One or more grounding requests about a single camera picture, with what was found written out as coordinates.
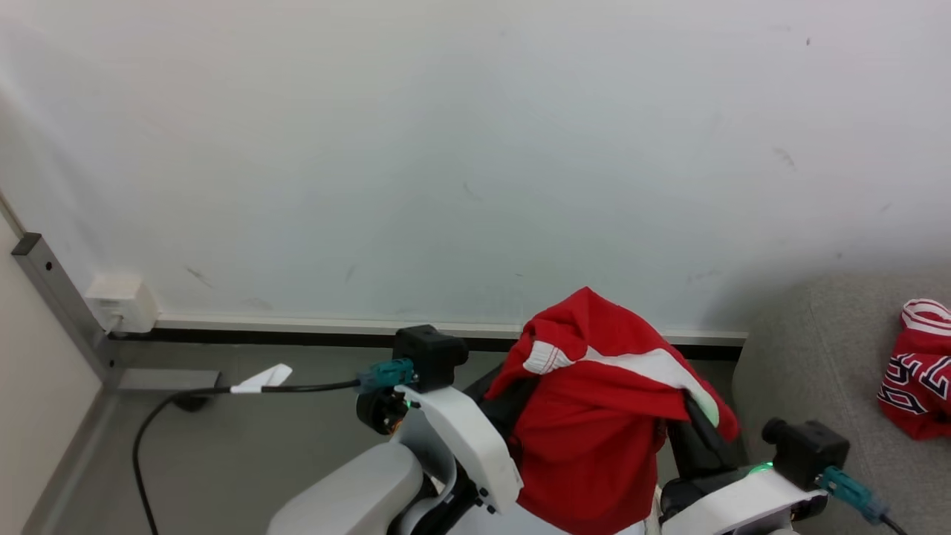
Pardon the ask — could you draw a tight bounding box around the red jersey with lettering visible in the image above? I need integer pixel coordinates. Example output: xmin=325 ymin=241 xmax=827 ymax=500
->
xmin=877 ymin=298 xmax=951 ymax=441

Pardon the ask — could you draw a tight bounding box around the black left camera cable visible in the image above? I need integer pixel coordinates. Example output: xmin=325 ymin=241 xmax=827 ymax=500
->
xmin=132 ymin=379 xmax=363 ymax=535

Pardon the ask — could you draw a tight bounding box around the grey fabric sofa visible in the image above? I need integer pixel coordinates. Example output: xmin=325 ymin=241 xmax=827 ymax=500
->
xmin=731 ymin=270 xmax=951 ymax=535

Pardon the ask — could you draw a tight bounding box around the white and black baseboard strip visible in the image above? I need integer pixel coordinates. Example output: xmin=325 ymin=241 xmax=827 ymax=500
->
xmin=111 ymin=315 xmax=748 ymax=363

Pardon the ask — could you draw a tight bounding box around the teal cable connector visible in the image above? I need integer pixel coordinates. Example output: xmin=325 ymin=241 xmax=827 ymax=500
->
xmin=355 ymin=357 xmax=416 ymax=393
xmin=816 ymin=466 xmax=890 ymax=525

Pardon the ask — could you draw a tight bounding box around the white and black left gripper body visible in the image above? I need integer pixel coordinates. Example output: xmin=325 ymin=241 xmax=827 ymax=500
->
xmin=357 ymin=385 xmax=524 ymax=516

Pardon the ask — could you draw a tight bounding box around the teal right cable connector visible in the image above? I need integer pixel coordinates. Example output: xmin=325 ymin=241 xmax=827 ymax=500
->
xmin=816 ymin=466 xmax=890 ymax=525

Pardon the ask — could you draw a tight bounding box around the white cable tag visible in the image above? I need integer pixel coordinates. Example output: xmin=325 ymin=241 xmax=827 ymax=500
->
xmin=230 ymin=363 xmax=293 ymax=395

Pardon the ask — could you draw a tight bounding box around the beige partition panel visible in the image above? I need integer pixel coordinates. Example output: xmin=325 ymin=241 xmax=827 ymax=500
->
xmin=0 ymin=212 xmax=103 ymax=535

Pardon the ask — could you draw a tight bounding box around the white wall socket box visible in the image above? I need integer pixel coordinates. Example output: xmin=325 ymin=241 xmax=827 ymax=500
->
xmin=85 ymin=274 xmax=159 ymax=334

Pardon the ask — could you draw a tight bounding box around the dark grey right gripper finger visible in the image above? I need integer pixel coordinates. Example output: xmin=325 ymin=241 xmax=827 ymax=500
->
xmin=666 ymin=394 xmax=738 ymax=481

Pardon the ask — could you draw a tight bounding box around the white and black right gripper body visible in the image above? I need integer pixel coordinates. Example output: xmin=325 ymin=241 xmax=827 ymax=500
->
xmin=660 ymin=461 xmax=830 ymax=535

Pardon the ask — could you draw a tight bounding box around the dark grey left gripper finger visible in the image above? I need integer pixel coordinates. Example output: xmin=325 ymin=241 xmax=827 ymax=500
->
xmin=464 ymin=369 xmax=533 ymax=448

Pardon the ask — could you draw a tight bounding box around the red garment with white stripe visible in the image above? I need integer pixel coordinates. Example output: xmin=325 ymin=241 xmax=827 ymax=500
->
xmin=483 ymin=287 xmax=742 ymax=535

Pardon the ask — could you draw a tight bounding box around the teal left cable connector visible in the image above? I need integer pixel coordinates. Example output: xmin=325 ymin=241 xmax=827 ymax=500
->
xmin=355 ymin=357 xmax=416 ymax=393

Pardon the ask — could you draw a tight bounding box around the grey metal frame post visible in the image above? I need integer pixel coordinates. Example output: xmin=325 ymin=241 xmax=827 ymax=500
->
xmin=10 ymin=232 xmax=222 ymax=393

